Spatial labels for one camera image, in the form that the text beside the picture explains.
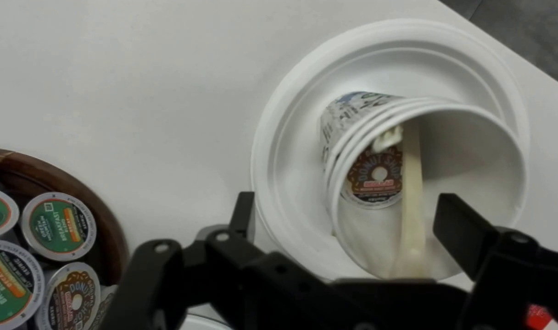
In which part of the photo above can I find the white plastic spoon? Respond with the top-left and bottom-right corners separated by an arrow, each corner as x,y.
387,118 -> 432,280

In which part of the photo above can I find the donut print coffee pod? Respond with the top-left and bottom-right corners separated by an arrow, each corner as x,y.
345,144 -> 408,206
35,260 -> 105,330

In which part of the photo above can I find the patterned paper coffee cup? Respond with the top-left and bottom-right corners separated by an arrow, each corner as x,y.
320,89 -> 410,184
323,96 -> 529,245
329,98 -> 531,282

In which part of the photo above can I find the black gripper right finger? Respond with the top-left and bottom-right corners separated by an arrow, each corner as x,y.
432,192 -> 558,330

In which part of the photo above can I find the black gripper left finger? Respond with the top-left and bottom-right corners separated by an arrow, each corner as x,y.
99,190 -> 331,330

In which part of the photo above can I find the white paper plate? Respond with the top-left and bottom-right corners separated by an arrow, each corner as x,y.
248,16 -> 532,289

